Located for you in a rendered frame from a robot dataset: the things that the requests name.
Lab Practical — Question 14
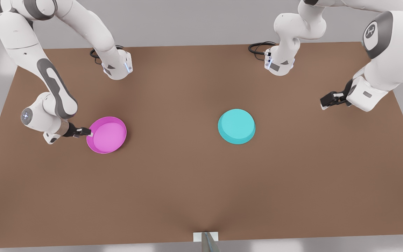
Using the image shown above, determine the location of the pink plate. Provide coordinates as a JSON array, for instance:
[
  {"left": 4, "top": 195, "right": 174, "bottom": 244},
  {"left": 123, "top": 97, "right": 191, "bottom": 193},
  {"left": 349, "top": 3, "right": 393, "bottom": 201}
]
[{"left": 86, "top": 117, "right": 127, "bottom": 154}]

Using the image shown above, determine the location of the black cable loop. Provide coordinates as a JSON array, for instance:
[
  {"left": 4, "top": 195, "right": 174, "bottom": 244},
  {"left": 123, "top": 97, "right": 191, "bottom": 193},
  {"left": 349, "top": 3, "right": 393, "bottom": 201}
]
[
  {"left": 248, "top": 41, "right": 278, "bottom": 62},
  {"left": 90, "top": 45, "right": 125, "bottom": 65}
]

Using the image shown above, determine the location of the blue plate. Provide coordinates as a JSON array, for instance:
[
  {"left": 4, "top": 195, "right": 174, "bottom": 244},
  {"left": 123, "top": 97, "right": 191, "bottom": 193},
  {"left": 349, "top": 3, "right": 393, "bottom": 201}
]
[{"left": 218, "top": 108, "right": 256, "bottom": 145}]

